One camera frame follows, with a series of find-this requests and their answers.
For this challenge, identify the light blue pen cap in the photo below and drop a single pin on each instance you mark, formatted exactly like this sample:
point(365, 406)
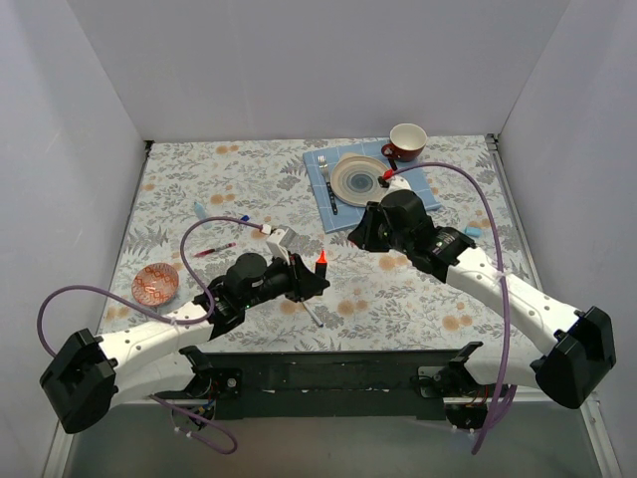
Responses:
point(473, 232)

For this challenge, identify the white grey pen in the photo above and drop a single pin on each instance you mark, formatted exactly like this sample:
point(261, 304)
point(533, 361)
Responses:
point(318, 322)

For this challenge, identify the black orange highlighter pen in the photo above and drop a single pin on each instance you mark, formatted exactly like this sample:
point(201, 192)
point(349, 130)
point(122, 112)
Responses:
point(321, 265)

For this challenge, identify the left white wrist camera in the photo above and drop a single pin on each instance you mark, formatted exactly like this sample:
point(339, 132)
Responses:
point(279, 241)

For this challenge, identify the light blue pen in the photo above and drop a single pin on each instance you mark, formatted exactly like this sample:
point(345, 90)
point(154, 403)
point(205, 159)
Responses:
point(201, 214)

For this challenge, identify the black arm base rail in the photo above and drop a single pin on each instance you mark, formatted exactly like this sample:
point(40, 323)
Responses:
point(331, 384)

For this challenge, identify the fork with black handle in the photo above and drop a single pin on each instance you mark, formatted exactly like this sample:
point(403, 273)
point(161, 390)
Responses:
point(323, 169)

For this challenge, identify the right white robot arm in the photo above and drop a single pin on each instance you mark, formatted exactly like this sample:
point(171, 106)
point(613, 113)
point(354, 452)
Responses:
point(575, 348)

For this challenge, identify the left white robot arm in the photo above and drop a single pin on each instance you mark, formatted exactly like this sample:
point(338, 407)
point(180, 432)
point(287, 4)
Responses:
point(89, 375)

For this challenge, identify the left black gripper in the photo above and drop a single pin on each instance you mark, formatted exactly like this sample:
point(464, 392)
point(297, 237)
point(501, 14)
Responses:
point(297, 278)

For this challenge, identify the red patterned small bowl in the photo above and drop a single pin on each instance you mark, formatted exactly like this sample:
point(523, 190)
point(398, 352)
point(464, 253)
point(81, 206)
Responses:
point(155, 284)

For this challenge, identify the red white cup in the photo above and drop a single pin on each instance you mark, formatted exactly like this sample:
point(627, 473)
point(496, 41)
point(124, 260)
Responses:
point(406, 142)

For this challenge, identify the blue checked cloth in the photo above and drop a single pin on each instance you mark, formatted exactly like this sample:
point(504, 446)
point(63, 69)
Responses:
point(348, 216)

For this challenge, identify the red pen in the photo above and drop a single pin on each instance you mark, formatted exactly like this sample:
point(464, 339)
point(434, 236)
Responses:
point(214, 250)

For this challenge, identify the beige blue plate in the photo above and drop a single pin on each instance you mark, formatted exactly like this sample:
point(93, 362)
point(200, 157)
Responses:
point(355, 179)

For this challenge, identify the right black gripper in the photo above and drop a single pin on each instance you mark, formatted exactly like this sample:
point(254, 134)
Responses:
point(373, 227)

